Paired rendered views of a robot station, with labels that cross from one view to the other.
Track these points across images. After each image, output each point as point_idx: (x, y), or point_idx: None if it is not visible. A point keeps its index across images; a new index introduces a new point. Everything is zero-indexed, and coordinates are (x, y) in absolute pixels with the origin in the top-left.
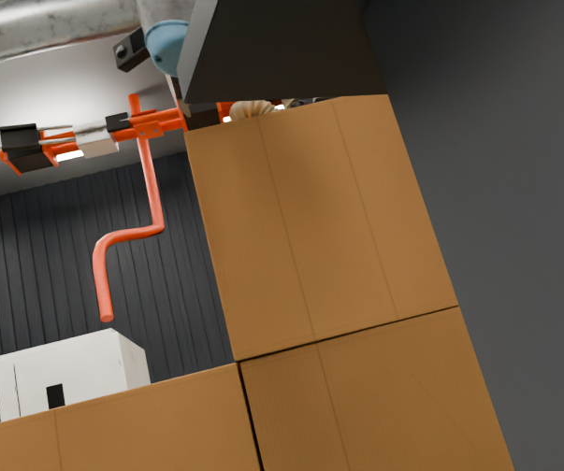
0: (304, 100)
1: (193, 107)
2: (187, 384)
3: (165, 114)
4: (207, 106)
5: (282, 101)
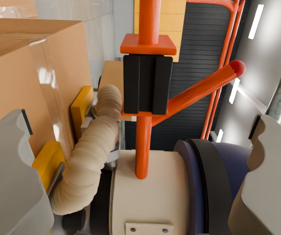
0: (101, 209)
1: (134, 77)
2: None
3: (147, 15)
4: (132, 100)
5: (129, 167)
